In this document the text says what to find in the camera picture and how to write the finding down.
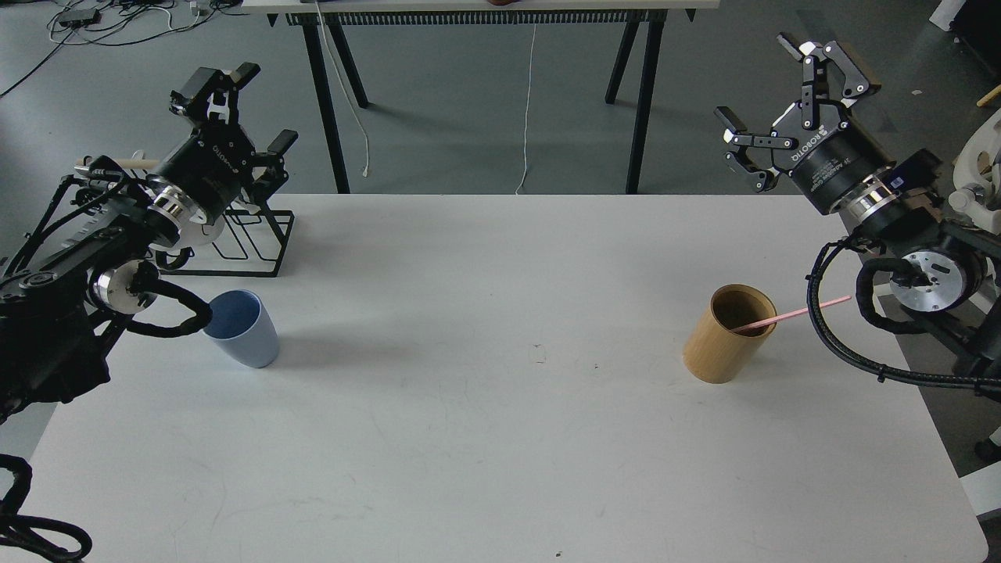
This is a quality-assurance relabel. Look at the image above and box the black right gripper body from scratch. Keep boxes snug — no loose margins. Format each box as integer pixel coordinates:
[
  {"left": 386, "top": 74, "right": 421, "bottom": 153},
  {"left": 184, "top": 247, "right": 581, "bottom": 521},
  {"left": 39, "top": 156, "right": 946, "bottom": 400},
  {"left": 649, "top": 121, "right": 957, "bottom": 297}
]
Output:
[{"left": 772, "top": 106, "right": 896, "bottom": 215}]

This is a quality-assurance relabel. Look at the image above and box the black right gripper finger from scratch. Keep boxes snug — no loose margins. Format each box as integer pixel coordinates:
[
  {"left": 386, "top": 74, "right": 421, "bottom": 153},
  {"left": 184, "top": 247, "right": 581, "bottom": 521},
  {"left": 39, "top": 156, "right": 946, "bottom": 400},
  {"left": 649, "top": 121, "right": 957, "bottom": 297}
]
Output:
[
  {"left": 776, "top": 33, "right": 883, "bottom": 131},
  {"left": 713, "top": 106, "right": 800, "bottom": 194}
]

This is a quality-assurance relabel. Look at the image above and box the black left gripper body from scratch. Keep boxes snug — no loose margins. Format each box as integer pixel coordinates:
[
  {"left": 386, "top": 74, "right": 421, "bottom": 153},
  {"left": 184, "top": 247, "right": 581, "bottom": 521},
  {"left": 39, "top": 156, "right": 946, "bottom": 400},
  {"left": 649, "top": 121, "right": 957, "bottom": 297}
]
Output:
[{"left": 148, "top": 129, "right": 254, "bottom": 224}]

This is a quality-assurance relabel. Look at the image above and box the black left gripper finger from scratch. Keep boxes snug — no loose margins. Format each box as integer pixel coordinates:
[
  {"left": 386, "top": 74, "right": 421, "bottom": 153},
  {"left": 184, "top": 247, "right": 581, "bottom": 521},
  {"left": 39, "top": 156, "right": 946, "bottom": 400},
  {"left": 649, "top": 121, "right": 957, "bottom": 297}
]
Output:
[
  {"left": 248, "top": 129, "right": 298, "bottom": 206},
  {"left": 169, "top": 62, "right": 260, "bottom": 142}
]

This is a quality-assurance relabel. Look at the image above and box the blue plastic cup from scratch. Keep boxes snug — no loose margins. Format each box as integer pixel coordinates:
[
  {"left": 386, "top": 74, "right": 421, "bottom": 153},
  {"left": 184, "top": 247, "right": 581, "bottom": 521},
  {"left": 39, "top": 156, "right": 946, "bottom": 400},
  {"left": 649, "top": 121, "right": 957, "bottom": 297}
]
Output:
[{"left": 203, "top": 289, "right": 280, "bottom": 368}]

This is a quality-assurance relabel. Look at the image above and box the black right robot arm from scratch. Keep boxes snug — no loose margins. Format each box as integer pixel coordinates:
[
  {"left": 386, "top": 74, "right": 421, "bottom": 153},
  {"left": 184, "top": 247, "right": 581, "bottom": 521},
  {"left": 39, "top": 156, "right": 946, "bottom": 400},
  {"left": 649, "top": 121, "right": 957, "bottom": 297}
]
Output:
[{"left": 714, "top": 33, "right": 1000, "bottom": 400}]

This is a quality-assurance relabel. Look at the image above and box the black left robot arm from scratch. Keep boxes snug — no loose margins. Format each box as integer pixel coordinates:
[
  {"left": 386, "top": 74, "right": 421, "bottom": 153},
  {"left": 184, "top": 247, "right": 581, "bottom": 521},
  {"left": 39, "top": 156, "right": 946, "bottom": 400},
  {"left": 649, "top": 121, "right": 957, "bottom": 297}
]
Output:
[{"left": 2, "top": 62, "right": 298, "bottom": 420}]

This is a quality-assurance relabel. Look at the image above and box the wooden rack dowel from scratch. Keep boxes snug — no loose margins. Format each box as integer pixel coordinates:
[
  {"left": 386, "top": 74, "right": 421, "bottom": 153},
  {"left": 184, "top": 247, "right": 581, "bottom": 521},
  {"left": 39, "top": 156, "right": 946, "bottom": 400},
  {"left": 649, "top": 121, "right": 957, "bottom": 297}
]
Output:
[{"left": 73, "top": 158, "right": 160, "bottom": 170}]

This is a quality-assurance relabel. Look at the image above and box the white equipment at right edge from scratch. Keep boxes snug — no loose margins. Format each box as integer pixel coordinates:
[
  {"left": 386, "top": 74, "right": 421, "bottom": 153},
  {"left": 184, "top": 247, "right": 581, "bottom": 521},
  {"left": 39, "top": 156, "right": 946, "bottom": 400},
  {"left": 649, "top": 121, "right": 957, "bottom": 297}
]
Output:
[{"left": 948, "top": 110, "right": 1000, "bottom": 235}]

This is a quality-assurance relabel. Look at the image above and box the background black-legged table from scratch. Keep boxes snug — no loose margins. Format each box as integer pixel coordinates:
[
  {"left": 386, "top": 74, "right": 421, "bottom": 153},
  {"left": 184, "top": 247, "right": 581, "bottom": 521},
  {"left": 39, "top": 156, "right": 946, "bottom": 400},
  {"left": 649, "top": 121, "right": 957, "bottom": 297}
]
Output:
[{"left": 241, "top": 0, "right": 720, "bottom": 195}]

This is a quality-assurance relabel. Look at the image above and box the bamboo cylinder holder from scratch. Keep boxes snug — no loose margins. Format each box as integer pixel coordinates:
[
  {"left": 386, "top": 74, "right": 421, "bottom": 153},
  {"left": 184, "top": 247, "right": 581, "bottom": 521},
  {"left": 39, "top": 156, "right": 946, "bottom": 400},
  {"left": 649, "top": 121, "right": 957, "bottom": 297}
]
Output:
[{"left": 682, "top": 284, "right": 778, "bottom": 384}]

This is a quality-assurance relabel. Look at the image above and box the black wire cup rack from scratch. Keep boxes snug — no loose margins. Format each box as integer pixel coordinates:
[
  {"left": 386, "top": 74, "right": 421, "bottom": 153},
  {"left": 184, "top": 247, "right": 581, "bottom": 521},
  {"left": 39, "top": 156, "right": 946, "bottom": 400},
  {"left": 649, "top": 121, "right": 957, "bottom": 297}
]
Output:
[{"left": 148, "top": 206, "right": 296, "bottom": 278}]

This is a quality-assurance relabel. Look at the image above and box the white thick hanging cable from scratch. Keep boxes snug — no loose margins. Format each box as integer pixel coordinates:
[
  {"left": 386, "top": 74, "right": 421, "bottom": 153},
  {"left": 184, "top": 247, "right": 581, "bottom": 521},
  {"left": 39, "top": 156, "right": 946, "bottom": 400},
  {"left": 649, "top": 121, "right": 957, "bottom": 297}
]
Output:
[{"left": 314, "top": 0, "right": 371, "bottom": 178}]

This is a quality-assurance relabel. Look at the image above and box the floor cables and adapter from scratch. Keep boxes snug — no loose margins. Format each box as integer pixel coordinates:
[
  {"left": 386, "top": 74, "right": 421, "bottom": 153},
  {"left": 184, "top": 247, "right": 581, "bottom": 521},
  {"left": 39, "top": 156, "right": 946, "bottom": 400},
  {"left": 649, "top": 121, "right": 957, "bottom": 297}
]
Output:
[{"left": 0, "top": 0, "right": 251, "bottom": 99}]

